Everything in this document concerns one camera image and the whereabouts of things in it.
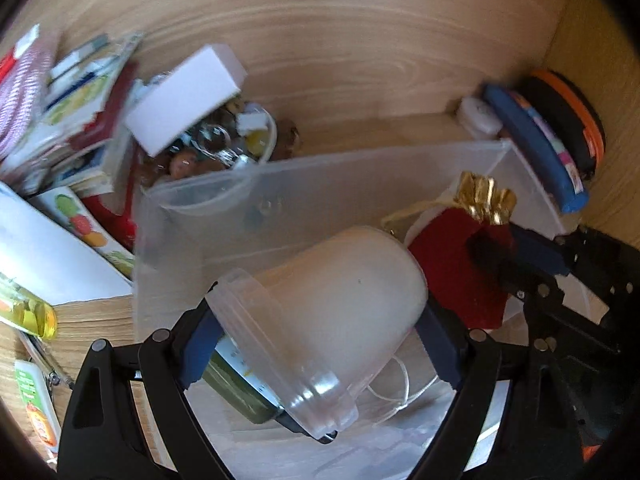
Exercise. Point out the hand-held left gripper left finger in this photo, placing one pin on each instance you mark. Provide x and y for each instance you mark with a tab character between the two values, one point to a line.
197	350

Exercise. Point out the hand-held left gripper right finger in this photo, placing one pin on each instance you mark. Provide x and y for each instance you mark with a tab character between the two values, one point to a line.
440	350

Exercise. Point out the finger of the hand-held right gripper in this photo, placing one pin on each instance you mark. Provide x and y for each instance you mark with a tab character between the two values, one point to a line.
505	267
540	252

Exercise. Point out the red pouch with gold trim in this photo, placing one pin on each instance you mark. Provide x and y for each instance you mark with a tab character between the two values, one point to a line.
445	260

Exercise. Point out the white translucent plastic cup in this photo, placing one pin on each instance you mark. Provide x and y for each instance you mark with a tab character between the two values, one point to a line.
340	300

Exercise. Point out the yellow bottle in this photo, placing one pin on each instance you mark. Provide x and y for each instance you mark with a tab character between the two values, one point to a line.
25	310

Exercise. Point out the clear plastic storage box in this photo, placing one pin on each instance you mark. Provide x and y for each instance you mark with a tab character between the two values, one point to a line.
320	190

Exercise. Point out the wooden desktop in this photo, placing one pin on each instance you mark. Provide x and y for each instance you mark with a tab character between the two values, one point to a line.
350	35

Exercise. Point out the green glass bottle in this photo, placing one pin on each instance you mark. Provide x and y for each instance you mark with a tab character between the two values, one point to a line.
235	385

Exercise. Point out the blue pencil case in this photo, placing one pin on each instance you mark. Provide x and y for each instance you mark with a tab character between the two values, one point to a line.
525	135

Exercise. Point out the orange black round case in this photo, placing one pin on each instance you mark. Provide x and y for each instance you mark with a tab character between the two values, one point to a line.
565	115

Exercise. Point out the white round case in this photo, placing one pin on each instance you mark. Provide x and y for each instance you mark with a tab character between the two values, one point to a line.
477	115

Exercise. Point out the pen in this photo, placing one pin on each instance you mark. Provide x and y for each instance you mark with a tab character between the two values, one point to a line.
45	360

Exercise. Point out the red book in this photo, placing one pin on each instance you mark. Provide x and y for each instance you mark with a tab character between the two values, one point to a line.
112	220

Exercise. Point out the green orange label pack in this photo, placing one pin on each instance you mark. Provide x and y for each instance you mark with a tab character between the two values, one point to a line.
35	400

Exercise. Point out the fruit-print carton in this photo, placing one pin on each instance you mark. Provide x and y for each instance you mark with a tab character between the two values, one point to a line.
80	220

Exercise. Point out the white bowl of trinkets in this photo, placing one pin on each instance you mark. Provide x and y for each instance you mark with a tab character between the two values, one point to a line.
215	145

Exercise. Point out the white cardboard box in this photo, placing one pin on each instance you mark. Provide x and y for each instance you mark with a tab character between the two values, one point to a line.
185	95

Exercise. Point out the stack of booklets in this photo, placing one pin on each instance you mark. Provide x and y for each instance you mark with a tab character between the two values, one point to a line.
85	100

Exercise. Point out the pink mesh pouch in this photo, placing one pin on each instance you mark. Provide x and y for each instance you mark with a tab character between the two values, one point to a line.
25	90

